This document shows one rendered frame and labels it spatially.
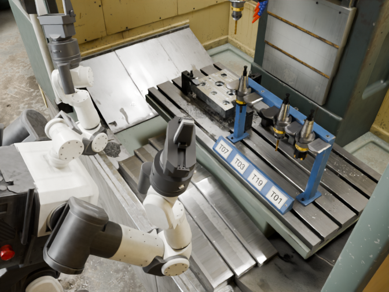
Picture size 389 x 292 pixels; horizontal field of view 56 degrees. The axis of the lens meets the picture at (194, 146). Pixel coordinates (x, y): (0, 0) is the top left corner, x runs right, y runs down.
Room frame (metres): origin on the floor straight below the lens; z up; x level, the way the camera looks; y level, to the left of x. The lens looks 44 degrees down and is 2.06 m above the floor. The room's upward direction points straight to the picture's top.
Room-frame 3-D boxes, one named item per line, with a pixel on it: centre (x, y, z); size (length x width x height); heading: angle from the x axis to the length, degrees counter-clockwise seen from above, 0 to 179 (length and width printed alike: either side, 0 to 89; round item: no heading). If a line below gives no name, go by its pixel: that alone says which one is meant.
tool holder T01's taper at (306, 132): (0.94, -0.38, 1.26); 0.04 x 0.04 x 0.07
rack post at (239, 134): (1.29, -0.21, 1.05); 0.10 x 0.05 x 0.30; 125
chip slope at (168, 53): (2.00, 0.21, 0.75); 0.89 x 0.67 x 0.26; 125
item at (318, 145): (0.89, -0.41, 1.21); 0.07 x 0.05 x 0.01; 125
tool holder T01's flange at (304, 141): (0.94, -0.38, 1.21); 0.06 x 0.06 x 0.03
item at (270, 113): (1.07, -0.29, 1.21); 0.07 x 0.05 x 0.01; 125
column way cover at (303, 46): (1.72, -0.54, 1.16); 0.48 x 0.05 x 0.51; 35
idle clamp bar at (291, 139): (1.32, -0.41, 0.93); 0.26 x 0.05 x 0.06; 40
